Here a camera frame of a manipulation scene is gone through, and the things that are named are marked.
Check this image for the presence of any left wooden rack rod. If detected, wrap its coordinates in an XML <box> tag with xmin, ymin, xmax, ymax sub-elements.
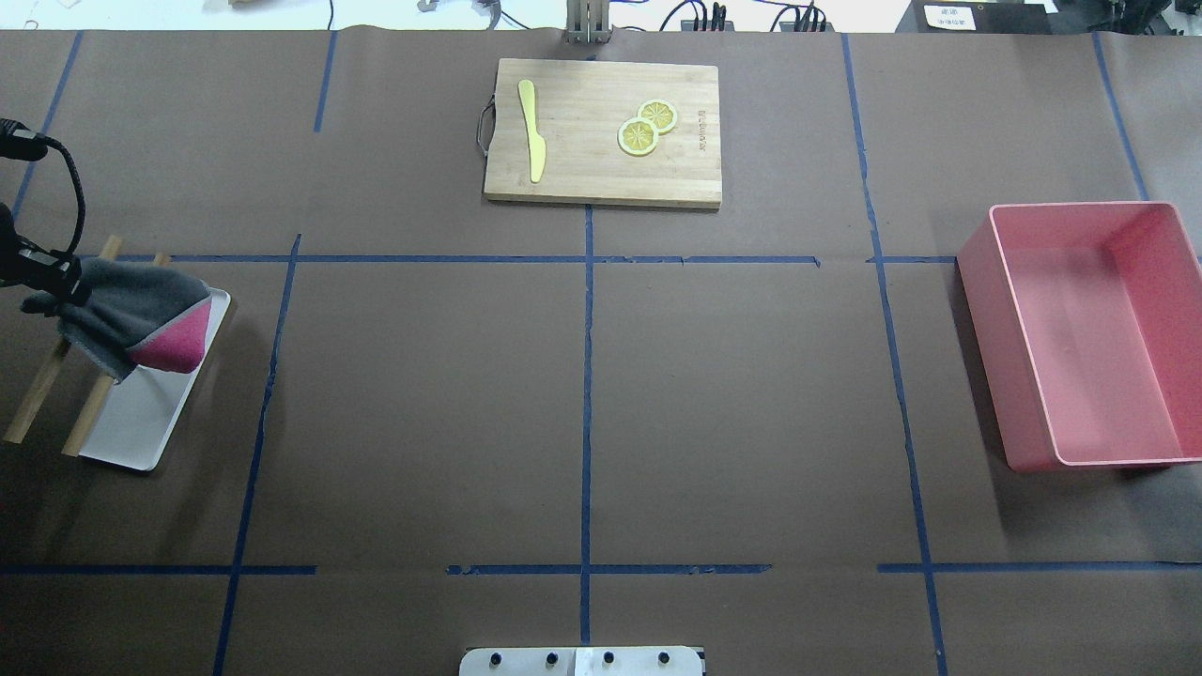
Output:
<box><xmin>4</xmin><ymin>250</ymin><xmax>71</xmax><ymax>444</ymax></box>

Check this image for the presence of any bamboo cutting board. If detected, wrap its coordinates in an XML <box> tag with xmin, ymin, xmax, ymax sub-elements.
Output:
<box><xmin>484</xmin><ymin>57</ymin><xmax>724</xmax><ymax>210</ymax></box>

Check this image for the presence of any lemon slice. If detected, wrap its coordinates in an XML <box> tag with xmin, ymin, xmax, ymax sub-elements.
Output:
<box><xmin>615</xmin><ymin>115</ymin><xmax>660</xmax><ymax>158</ymax></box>
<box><xmin>637</xmin><ymin>99</ymin><xmax>680</xmax><ymax>134</ymax></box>

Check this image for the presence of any black box with label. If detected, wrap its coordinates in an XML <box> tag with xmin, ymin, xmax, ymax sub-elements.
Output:
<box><xmin>894</xmin><ymin>1</ymin><xmax>1053</xmax><ymax>35</ymax></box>

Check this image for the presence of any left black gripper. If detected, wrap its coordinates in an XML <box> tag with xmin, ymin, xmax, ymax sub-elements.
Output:
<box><xmin>1</xmin><ymin>204</ymin><xmax>91</xmax><ymax>306</ymax></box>

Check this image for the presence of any upper lemon slice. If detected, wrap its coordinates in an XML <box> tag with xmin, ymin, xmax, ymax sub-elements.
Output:
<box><xmin>637</xmin><ymin>99</ymin><xmax>680</xmax><ymax>134</ymax></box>

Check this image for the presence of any lower lemon slice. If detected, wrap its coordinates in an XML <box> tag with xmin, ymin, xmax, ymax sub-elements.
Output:
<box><xmin>615</xmin><ymin>115</ymin><xmax>660</xmax><ymax>158</ymax></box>

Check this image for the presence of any black power strip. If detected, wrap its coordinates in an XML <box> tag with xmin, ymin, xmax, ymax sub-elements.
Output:
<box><xmin>670</xmin><ymin>11</ymin><xmax>837</xmax><ymax>34</ymax></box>

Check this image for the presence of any wooden rack rod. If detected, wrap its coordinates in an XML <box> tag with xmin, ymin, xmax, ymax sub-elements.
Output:
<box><xmin>4</xmin><ymin>250</ymin><xmax>71</xmax><ymax>444</ymax></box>
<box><xmin>61</xmin><ymin>236</ymin><xmax>172</xmax><ymax>457</ymax></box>

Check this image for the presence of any grey metal stand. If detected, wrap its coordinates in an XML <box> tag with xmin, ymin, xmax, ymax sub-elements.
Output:
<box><xmin>563</xmin><ymin>0</ymin><xmax>612</xmax><ymax>45</ymax></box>

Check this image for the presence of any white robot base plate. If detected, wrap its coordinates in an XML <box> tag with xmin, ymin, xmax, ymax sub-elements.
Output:
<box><xmin>458</xmin><ymin>645</ymin><xmax>707</xmax><ymax>675</ymax></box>

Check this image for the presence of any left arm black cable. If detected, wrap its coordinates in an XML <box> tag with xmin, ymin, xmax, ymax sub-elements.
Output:
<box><xmin>0</xmin><ymin>117</ymin><xmax>87</xmax><ymax>259</ymax></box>

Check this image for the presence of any yellow plastic knife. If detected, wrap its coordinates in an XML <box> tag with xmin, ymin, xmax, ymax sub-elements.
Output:
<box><xmin>516</xmin><ymin>81</ymin><xmax>547</xmax><ymax>184</ymax></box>

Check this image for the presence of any white rectangular tray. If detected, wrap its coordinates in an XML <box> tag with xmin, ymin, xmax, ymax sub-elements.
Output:
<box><xmin>77</xmin><ymin>287</ymin><xmax>232</xmax><ymax>472</ymax></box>

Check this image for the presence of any right wooden rack rod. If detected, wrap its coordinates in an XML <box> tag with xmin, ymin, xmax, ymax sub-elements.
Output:
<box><xmin>61</xmin><ymin>236</ymin><xmax>172</xmax><ymax>457</ymax></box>

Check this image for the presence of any grey and pink cloth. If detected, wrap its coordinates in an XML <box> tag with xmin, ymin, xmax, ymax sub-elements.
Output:
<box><xmin>20</xmin><ymin>257</ymin><xmax>213</xmax><ymax>381</ymax></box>

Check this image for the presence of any pink plastic bin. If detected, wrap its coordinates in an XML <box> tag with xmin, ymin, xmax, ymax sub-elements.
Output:
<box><xmin>957</xmin><ymin>201</ymin><xmax>1201</xmax><ymax>472</ymax></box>

